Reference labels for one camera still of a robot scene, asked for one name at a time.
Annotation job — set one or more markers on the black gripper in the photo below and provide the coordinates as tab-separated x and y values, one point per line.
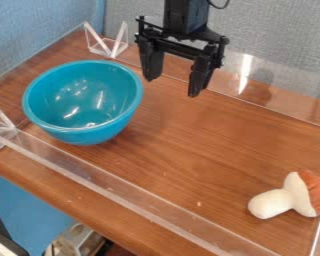
200	45

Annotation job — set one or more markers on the white and brown plush mushroom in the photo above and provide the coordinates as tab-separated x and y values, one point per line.
299	195

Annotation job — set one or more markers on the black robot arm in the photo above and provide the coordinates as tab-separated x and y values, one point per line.
191	12

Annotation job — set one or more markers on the blue ceramic bowl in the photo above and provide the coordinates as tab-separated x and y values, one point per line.
83	101

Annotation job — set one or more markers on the clear acrylic back barrier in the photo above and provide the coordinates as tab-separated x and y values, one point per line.
283	89

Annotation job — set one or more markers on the clear acrylic barrier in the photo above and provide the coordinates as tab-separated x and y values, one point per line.
283	89
176	219

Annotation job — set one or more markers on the clear acrylic front barrier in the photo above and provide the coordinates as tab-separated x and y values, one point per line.
176	219

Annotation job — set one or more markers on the grey metal equipment below table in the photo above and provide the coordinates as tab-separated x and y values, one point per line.
76	241

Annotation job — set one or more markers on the black and white chair part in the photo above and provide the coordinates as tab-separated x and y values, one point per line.
9	248

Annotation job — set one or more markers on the clear acrylic corner bracket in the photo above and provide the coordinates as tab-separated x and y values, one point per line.
103	45

